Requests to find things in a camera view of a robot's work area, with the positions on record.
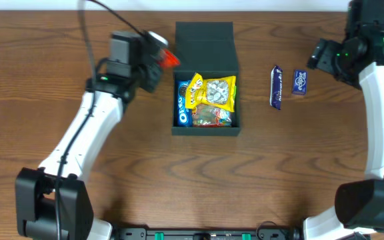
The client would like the red snack bag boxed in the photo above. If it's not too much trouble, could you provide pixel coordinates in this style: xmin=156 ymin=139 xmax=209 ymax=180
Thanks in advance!
xmin=159 ymin=49 xmax=181 ymax=69

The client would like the blue Oreo cookie pack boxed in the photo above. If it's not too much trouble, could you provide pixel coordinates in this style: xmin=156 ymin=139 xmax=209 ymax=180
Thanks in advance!
xmin=176 ymin=81 xmax=192 ymax=127

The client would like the yellow Hershey's Kisses bag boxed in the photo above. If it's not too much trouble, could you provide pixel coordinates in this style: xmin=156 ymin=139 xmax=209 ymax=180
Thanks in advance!
xmin=185 ymin=73 xmax=236 ymax=112

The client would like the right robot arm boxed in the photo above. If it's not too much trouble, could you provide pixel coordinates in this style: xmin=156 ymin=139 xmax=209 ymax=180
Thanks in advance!
xmin=295 ymin=0 xmax=384 ymax=239

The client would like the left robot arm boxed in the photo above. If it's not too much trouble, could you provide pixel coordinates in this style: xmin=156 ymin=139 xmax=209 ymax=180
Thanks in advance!
xmin=15 ymin=31 xmax=169 ymax=239

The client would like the blue Eclipse mint box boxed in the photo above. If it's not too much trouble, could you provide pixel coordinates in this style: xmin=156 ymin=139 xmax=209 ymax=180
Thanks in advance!
xmin=292 ymin=69 xmax=307 ymax=95

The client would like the black open gift box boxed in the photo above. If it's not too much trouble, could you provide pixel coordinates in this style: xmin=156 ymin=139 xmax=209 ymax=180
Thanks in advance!
xmin=171 ymin=21 xmax=241 ymax=137

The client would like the Dairy Milk chocolate bar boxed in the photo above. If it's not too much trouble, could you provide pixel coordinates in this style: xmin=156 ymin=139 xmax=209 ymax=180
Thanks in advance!
xmin=269 ymin=65 xmax=283 ymax=110

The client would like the colourful gummy candy bag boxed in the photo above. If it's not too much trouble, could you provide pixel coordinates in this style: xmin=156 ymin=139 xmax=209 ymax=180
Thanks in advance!
xmin=191 ymin=104 xmax=234 ymax=127

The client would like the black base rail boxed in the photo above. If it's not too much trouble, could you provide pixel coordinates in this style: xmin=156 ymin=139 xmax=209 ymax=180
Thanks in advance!
xmin=110 ymin=225 xmax=304 ymax=240

